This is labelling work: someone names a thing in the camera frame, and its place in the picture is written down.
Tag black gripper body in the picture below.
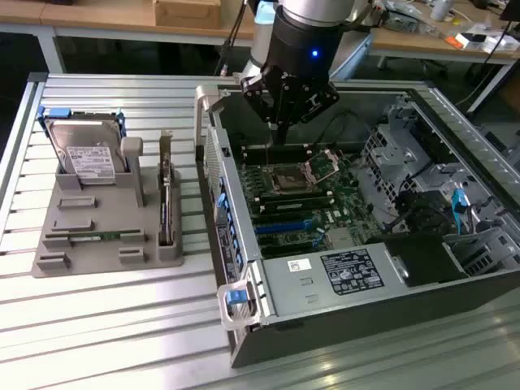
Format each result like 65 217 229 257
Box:
263 11 345 81

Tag graphics card with metal bracket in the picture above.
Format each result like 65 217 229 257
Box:
157 128 176 247

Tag metal socket cover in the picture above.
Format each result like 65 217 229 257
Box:
303 148 341 184

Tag black RAM slot bank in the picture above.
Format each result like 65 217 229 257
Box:
239 144 316 166
258 190 336 215

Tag CPU socket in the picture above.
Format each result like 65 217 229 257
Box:
262 164 317 195

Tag metal disk bay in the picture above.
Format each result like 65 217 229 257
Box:
360 103 438 216

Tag brown cardboard box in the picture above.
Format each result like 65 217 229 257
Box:
152 0 223 30

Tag green motherboard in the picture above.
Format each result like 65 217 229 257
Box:
236 141 385 260

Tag blue card latches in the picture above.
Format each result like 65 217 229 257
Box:
217 188 245 269

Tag wooden desk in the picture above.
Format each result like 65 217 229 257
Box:
367 0 520 115
0 0 257 75

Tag blue expansion slot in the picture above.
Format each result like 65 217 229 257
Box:
253 218 317 236

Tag white bottle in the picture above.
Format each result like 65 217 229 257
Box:
429 0 455 22

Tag orange and white box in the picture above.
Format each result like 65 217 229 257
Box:
444 31 488 52

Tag hard disk in blue carrier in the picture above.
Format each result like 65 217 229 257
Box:
36 105 128 187

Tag grey power supply unit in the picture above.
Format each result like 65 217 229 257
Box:
261 242 403 319

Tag grey parts rack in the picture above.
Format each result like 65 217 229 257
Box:
32 136 186 280

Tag black monitor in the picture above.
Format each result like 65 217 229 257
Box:
498 0 520 22

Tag blue case latch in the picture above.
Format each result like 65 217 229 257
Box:
224 289 248 309

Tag green RAM stick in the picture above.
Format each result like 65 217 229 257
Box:
44 228 143 243

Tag open black PC case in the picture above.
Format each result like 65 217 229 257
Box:
193 83 520 369

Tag black wire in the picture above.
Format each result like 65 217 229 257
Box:
323 110 369 148

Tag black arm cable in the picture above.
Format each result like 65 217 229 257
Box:
219 0 249 78

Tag blue wire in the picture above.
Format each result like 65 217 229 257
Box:
450 188 467 236

